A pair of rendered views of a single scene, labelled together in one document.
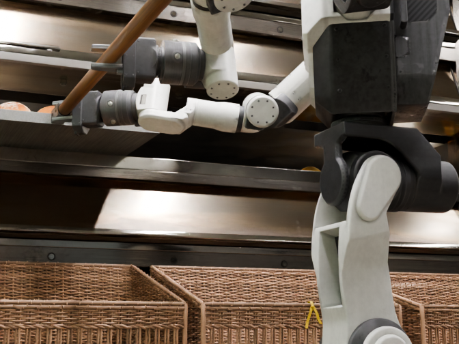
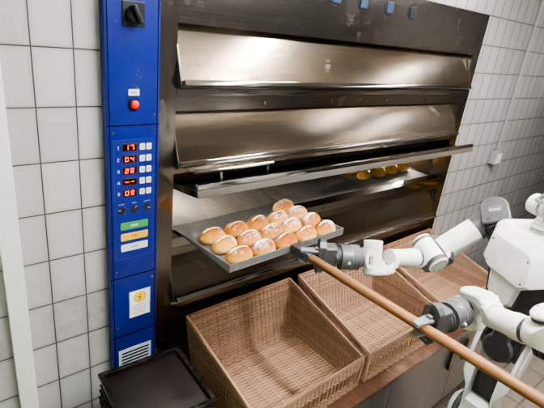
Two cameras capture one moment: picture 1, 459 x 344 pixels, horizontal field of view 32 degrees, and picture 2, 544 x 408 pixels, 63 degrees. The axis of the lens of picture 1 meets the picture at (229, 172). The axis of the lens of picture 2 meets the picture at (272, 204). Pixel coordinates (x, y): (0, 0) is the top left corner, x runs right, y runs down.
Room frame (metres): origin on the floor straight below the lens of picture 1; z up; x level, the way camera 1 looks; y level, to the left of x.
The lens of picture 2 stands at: (0.71, 1.01, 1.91)
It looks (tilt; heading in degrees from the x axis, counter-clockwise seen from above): 22 degrees down; 340
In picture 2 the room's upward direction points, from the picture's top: 7 degrees clockwise
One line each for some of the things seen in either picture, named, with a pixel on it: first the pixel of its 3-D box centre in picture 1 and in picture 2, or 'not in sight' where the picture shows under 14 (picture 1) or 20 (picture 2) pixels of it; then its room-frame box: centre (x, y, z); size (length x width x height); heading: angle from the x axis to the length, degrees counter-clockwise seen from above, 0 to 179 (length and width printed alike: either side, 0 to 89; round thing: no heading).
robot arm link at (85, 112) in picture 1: (99, 108); (333, 257); (1.90, 0.32, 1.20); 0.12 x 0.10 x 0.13; 78
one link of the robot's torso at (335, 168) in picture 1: (388, 170); (516, 328); (1.66, -0.34, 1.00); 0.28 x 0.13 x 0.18; 112
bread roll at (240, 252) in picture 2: not in sight; (239, 253); (1.94, 0.65, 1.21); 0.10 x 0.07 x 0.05; 113
